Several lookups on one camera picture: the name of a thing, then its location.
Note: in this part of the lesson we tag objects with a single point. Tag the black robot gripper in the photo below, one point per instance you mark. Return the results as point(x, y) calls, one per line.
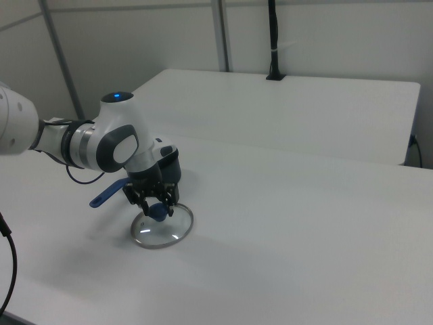
point(145, 176)

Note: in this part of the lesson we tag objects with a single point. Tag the glass lid with blue knob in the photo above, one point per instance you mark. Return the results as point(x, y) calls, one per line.
point(159, 230)

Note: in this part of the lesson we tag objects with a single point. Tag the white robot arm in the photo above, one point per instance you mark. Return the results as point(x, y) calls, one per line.
point(115, 135)

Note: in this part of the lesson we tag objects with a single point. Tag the adjoining white table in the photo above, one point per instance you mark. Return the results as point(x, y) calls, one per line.
point(287, 115)

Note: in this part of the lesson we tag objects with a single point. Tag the grey partition frame post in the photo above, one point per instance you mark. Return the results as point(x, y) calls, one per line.
point(221, 34)

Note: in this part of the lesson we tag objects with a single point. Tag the black camera pole with clamp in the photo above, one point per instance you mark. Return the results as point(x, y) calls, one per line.
point(274, 40)

